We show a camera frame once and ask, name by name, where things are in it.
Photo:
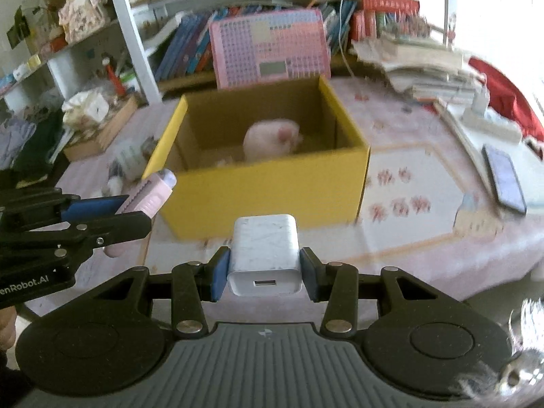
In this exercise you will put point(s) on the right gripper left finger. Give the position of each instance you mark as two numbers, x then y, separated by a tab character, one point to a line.
195	282

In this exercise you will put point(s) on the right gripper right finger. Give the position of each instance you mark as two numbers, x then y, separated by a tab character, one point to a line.
336	284

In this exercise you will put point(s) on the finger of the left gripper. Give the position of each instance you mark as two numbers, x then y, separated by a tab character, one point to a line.
83	210
106	229

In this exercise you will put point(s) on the large white power adapter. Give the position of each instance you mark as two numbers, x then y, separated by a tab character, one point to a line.
265	257

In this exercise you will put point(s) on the pink plush toy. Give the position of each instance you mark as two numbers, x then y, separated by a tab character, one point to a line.
271	139

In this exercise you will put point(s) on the pile of clothes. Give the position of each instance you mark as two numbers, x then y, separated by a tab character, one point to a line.
31	141

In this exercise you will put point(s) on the wooden chess box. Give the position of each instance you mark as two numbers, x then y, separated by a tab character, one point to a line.
95	140

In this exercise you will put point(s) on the red white-capped stick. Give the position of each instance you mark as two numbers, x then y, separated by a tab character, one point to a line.
118	86

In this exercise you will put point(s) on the pink checkered tablecloth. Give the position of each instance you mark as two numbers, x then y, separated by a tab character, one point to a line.
385	122

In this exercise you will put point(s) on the yellow cardboard box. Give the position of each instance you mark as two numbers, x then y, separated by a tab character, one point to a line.
320	184

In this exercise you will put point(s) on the row of blue books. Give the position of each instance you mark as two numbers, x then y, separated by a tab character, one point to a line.
183	46

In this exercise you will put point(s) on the white bookshelf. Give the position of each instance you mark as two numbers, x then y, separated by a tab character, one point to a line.
127	29

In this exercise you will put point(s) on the dark smartphone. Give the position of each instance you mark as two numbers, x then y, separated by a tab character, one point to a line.
507	188

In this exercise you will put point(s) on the white power strip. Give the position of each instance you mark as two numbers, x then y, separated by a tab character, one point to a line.
481	117

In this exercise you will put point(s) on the stack of papers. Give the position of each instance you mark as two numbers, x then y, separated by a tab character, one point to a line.
422	69

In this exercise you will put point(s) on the pink learning tablet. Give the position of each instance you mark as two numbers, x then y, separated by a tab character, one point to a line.
269	46

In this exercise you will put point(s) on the red box on shelf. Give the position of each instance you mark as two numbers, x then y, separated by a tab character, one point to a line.
408	7

